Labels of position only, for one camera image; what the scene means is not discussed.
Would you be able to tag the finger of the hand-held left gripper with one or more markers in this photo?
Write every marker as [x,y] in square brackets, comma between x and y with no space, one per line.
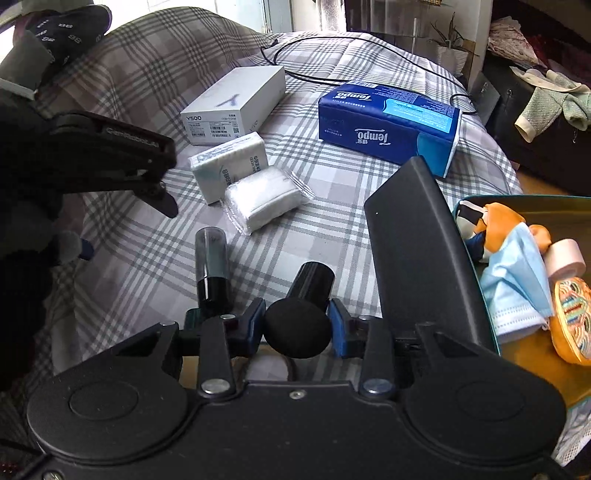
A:
[161,198]
[115,152]

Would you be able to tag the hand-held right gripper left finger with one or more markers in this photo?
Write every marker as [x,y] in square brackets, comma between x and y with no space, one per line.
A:
[249,330]

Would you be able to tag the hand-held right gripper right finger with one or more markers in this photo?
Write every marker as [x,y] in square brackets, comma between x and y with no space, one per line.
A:
[340,330]

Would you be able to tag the black makeup sponge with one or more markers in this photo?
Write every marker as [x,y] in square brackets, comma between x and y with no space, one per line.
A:
[298,327]

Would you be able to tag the black tube with clear cap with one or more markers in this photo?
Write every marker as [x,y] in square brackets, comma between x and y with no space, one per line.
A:
[211,272]

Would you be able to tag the white tissue pack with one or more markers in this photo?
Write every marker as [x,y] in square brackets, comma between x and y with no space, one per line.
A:
[226,161]

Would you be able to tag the clear-wrapped white pack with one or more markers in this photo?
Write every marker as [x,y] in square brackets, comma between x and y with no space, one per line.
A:
[265,198]

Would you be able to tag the blue face mask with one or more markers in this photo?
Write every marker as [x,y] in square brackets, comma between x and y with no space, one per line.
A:
[512,281]

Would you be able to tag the orange plush toy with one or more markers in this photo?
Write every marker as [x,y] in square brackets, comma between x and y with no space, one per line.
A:
[501,226]

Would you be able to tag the gold and teal tin tray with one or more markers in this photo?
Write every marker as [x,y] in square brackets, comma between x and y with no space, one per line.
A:
[531,369]

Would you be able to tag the embroidered orange pouch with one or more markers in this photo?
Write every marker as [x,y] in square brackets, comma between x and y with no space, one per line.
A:
[575,318]

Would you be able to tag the pink tape roll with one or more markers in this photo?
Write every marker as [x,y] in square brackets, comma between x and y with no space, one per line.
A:
[568,258]

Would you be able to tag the person's left forearm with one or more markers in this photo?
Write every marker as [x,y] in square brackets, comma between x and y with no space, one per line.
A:
[60,32]

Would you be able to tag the white phone box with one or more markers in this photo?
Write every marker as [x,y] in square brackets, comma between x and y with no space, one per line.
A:
[235,101]

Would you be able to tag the grey plaid blanket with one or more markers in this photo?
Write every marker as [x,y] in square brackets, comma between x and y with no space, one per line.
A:
[323,203]

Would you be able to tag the blue tissue pack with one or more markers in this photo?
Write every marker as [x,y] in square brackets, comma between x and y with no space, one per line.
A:
[392,124]

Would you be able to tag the patterned curtain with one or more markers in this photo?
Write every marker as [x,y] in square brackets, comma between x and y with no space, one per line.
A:
[330,14]

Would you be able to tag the white lace cloth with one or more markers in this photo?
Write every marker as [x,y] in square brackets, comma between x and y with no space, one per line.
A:
[569,438]

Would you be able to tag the leaning dark framed panel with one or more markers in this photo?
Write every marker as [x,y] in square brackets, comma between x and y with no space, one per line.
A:
[485,104]

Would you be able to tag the black leather sofa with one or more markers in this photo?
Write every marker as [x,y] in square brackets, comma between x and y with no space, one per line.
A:
[549,147]

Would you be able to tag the potted plant in white pot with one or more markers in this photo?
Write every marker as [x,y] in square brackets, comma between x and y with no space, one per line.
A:
[450,46]

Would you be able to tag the green knit cardigan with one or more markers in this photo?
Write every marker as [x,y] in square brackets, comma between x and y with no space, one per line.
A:
[549,106]

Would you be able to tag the floral cloth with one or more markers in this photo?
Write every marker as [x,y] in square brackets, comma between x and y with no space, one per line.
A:
[512,41]

